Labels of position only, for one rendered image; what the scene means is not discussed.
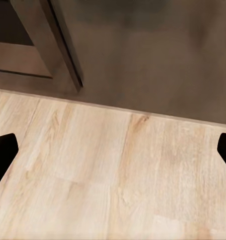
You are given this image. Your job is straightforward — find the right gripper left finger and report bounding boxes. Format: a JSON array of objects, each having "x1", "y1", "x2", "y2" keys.
[{"x1": 0, "y1": 133, "x2": 19, "y2": 181}]

